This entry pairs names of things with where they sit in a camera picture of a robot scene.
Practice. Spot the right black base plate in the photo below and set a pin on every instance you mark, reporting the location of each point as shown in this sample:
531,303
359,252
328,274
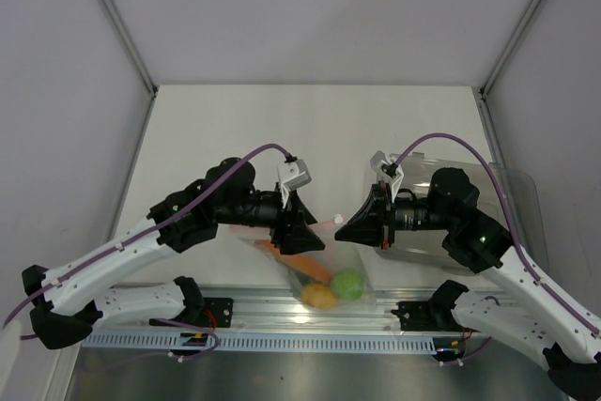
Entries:
426,316

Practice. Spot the left aluminium frame post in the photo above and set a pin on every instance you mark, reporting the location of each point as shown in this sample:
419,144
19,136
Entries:
123,35

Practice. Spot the right aluminium frame post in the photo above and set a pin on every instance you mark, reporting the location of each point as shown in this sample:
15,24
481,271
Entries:
519,31

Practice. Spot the clear pink zip bag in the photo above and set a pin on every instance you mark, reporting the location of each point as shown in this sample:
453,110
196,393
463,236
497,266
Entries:
336,256

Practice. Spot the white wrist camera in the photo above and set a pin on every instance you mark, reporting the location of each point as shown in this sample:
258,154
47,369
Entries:
292,175
388,171

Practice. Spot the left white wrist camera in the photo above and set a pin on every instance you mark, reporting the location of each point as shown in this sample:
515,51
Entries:
292,175

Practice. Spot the red meat slice toy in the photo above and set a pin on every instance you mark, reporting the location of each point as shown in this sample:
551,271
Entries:
298,262

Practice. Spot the yellow lemon toy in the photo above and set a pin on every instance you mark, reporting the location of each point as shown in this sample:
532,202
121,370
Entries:
319,296

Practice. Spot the aluminium frame post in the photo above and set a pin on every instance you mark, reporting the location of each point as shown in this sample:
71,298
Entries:
123,35
519,31

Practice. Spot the white slotted cable duct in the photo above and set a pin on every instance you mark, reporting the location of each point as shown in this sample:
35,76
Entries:
266,342

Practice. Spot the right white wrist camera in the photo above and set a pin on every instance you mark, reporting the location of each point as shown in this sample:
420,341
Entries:
388,171

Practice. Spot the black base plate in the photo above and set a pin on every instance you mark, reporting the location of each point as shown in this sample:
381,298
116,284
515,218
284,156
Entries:
426,316
217,313

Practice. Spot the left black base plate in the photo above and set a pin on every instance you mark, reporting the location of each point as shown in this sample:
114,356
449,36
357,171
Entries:
217,313

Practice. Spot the green round fruit toy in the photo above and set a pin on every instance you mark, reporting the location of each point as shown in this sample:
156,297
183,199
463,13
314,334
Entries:
348,285

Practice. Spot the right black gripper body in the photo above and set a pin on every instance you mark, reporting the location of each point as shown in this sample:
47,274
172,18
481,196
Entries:
388,216

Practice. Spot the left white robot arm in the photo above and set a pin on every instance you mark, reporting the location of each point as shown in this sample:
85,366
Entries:
71,301

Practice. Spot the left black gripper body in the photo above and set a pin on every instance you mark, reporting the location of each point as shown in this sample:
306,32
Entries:
279,232

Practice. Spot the aluminium mounting rail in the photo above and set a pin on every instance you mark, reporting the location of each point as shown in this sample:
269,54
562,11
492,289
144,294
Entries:
305,309

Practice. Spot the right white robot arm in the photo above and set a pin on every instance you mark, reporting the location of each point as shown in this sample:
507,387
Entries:
557,333

